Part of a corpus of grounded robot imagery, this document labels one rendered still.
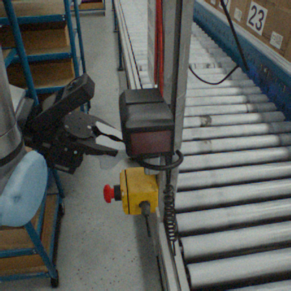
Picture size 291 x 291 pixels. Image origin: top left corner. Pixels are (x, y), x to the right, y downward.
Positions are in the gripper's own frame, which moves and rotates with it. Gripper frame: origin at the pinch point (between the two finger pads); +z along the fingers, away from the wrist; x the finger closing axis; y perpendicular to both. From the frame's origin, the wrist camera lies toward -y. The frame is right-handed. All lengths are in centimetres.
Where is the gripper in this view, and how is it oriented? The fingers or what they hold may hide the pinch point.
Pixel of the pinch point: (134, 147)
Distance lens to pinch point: 49.3
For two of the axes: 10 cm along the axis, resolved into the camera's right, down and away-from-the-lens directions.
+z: 8.6, 3.1, 4.1
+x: 1.3, 6.3, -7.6
